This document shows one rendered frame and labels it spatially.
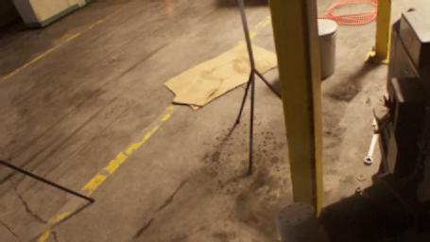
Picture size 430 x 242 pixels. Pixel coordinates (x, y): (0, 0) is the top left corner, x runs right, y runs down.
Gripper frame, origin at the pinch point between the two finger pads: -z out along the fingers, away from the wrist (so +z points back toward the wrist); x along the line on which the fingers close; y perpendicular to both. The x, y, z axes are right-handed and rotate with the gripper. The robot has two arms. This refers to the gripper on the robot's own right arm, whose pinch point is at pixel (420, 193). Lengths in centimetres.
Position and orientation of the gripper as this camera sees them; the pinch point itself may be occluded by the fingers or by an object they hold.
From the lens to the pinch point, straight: 64.5
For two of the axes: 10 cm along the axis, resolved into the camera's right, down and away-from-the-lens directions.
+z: -9.4, 3.3, -0.8
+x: 2.6, 5.3, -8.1
